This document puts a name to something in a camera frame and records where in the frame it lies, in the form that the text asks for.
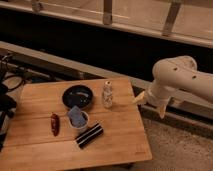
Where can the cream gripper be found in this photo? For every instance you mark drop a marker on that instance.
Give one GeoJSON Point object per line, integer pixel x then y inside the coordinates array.
{"type": "Point", "coordinates": [140, 99]}

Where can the red chili pepper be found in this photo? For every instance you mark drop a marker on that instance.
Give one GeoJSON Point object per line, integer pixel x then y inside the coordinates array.
{"type": "Point", "coordinates": [55, 124]}

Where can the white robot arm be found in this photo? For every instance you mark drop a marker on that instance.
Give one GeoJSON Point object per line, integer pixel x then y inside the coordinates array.
{"type": "Point", "coordinates": [175, 73]}

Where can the clear plastic bottle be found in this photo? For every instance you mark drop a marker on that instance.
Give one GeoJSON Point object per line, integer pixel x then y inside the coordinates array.
{"type": "Point", "coordinates": [107, 94]}

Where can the dark blue bowl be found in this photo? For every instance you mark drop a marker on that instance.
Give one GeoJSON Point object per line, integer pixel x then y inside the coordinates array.
{"type": "Point", "coordinates": [77, 95]}

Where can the blue sponge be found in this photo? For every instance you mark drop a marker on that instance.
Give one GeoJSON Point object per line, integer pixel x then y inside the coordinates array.
{"type": "Point", "coordinates": [76, 117]}

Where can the black rectangular box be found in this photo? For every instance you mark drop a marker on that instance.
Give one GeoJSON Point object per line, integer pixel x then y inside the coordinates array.
{"type": "Point", "coordinates": [89, 135]}

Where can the metal window rail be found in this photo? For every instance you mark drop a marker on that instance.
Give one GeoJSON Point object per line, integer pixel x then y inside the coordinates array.
{"type": "Point", "coordinates": [185, 21]}

